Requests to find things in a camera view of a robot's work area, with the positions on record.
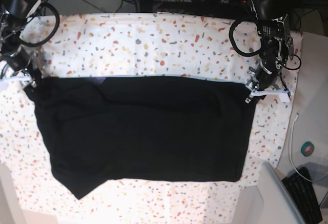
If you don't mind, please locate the white cable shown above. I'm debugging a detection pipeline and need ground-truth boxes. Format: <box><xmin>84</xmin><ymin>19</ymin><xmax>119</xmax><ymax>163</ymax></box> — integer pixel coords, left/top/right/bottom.
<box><xmin>288</xmin><ymin>111</ymin><xmax>328</xmax><ymax>182</ymax></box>

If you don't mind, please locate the black t-shirt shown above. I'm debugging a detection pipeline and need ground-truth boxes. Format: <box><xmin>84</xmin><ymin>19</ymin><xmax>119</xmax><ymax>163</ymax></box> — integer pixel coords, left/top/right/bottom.
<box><xmin>25</xmin><ymin>76</ymin><xmax>256</xmax><ymax>199</ymax></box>

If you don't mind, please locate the grey laptop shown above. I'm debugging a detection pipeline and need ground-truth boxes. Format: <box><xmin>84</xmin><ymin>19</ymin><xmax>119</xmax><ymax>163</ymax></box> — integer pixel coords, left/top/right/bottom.
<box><xmin>257</xmin><ymin>162</ymin><xmax>305</xmax><ymax>224</ymax></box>

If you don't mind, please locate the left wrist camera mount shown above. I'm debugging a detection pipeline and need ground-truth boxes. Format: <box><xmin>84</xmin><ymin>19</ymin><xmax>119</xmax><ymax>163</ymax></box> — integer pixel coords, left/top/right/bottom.
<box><xmin>245</xmin><ymin>88</ymin><xmax>294</xmax><ymax>104</ymax></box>

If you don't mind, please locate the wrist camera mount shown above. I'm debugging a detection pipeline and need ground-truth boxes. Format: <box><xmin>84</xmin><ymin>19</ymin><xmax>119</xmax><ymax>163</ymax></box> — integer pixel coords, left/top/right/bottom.
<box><xmin>245</xmin><ymin>88</ymin><xmax>294</xmax><ymax>104</ymax></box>
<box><xmin>0</xmin><ymin>72</ymin><xmax>36</xmax><ymax>91</ymax></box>

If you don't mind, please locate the black keyboard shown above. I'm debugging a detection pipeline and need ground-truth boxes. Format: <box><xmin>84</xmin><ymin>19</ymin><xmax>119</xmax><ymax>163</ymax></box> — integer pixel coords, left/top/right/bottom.
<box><xmin>282</xmin><ymin>173</ymin><xmax>323</xmax><ymax>224</ymax></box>

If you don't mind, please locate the terrazzo patterned tablecloth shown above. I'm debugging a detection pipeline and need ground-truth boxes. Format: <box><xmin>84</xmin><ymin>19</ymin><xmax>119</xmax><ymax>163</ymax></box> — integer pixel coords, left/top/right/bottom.
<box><xmin>1</xmin><ymin>13</ymin><xmax>293</xmax><ymax>223</ymax></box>

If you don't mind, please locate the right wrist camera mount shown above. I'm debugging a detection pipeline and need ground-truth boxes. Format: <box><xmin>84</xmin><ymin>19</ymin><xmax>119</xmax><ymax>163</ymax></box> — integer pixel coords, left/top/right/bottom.
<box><xmin>0</xmin><ymin>72</ymin><xmax>36</xmax><ymax>91</ymax></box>

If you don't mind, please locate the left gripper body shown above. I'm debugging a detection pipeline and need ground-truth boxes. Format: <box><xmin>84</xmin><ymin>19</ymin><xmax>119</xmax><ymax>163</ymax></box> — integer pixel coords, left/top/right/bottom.
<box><xmin>246</xmin><ymin>59</ymin><xmax>282</xmax><ymax>91</ymax></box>

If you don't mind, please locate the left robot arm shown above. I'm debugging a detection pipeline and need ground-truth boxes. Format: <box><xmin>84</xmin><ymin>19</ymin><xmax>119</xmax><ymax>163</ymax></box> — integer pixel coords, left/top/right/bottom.
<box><xmin>229</xmin><ymin>0</ymin><xmax>296</xmax><ymax>92</ymax></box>

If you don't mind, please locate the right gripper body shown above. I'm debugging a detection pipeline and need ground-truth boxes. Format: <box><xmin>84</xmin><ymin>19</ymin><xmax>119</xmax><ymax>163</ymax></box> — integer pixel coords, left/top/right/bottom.
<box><xmin>10</xmin><ymin>56</ymin><xmax>42</xmax><ymax>86</ymax></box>

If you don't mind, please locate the green tape roll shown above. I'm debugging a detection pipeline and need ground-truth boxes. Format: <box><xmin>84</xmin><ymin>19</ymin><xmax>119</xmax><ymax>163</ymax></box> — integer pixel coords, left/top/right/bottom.
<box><xmin>300</xmin><ymin>141</ymin><xmax>314</xmax><ymax>157</ymax></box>

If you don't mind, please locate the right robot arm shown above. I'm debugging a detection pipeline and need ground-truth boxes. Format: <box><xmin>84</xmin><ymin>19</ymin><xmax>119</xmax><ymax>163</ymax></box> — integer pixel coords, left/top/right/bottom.
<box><xmin>1</xmin><ymin>0</ymin><xmax>60</xmax><ymax>88</ymax></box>

